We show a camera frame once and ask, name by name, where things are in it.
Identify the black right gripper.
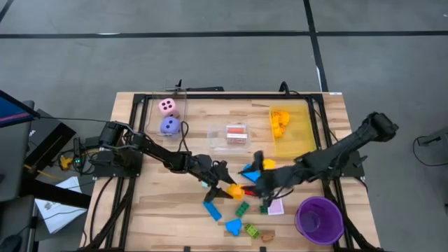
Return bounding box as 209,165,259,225
238,150,298,208

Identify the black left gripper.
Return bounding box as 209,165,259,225
188,153,238,204

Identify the big blue four-stud block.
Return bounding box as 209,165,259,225
240,162,263,184

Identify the orange-red card deck box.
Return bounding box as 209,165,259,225
225,124,249,137

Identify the purple foam die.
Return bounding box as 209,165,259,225
160,116,181,136

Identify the pink foam die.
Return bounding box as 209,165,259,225
157,97,178,118

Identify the blue long flat brick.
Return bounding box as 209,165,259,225
202,200,223,223

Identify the purple-pink card deck box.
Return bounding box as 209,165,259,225
267,197,286,216

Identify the blue single-stud block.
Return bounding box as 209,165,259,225
224,218,244,237

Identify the lime green brick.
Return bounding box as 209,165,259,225
243,223,261,240

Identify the yellow translucent bin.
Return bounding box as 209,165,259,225
268,103,319,159

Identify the purple plastic bucket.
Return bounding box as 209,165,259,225
294,195,346,246

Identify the black flat bar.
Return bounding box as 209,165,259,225
185,85,225,93

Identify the black power adapter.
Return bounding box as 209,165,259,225
83,135,103,148

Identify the black device with green light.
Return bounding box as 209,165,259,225
71,136,84,174

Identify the white paper sheet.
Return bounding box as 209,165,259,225
34,176,88,235

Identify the black desk beam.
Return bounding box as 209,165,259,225
19,174,92,210

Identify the black equipment case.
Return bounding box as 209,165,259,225
24,108,77,169

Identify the computer monitor with blue screen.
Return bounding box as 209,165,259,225
0,89,41,204

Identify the dark computer mouse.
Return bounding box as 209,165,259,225
0,233,22,252

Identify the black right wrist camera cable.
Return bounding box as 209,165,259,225
269,187,295,204

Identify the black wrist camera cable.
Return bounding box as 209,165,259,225
176,120,191,153
269,187,295,204

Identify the black left wrist camera cable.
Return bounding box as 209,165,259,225
176,120,191,153

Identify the black metal table frame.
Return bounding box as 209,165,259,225
80,91,386,252

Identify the black table edge cable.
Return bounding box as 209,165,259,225
278,80,309,102

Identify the black arm base cable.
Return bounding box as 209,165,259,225
89,176,116,246

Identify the yellow cable connector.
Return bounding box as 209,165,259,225
58,155,74,172

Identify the black floor cable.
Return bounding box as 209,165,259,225
412,134,448,168

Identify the thin black cable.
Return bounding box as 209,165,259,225
36,115,109,124

